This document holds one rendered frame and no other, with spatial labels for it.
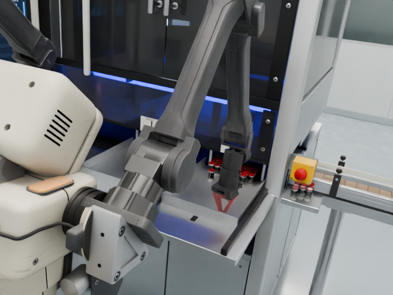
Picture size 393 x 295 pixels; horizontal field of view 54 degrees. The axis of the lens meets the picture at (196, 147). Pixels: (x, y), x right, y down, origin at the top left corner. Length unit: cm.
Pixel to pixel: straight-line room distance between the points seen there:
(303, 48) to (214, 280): 98
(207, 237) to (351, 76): 496
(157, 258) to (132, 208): 119
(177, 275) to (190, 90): 119
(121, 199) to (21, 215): 14
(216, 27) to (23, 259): 49
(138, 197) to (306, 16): 82
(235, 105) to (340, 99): 500
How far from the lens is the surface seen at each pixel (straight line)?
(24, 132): 59
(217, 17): 75
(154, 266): 180
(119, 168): 145
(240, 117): 102
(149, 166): 62
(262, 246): 150
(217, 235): 113
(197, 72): 69
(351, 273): 266
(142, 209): 59
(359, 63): 586
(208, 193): 132
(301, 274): 251
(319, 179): 145
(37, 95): 61
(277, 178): 135
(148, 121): 149
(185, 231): 113
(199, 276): 170
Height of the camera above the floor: 153
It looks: 23 degrees down
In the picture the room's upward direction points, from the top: 6 degrees clockwise
